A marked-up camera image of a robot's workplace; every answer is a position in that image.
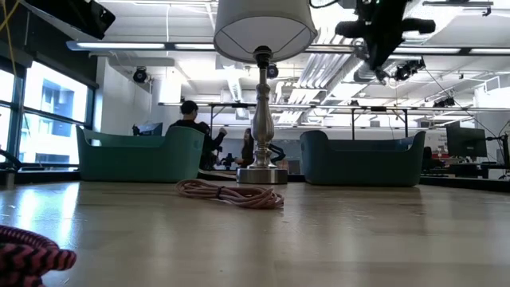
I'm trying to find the green plastic bin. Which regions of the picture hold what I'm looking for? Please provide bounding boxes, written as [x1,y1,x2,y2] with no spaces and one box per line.
[75,125,206,183]

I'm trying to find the ceiling light bar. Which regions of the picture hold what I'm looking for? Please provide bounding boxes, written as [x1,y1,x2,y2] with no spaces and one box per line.
[66,39,217,52]

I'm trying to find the maroon braided USB cable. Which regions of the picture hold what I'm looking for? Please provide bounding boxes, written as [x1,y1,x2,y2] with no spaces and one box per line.
[0,224,77,287]

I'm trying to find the pink braided USB cable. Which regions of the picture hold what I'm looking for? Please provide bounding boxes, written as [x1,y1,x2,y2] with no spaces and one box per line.
[175,179,285,210]

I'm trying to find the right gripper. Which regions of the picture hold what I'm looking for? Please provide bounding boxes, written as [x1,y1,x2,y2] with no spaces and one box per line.
[334,0,437,71]

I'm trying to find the person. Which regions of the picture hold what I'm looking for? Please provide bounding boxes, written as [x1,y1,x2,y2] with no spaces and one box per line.
[234,127,257,169]
[169,100,229,171]

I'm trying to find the table lamp with white shade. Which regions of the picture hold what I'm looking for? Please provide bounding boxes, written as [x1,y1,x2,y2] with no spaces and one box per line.
[213,0,319,185]

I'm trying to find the blue plastic bin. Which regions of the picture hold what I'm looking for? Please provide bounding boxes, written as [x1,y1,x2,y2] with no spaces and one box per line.
[299,130,426,187]

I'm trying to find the yellow hanging cable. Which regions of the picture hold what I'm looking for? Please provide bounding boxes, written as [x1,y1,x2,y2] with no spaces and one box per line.
[0,0,22,77]

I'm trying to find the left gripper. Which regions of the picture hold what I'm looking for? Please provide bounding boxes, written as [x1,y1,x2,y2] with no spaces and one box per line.
[23,0,117,41]

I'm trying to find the black computer monitor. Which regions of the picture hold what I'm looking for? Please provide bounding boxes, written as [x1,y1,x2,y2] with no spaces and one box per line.
[445,125,488,159]
[132,122,164,137]

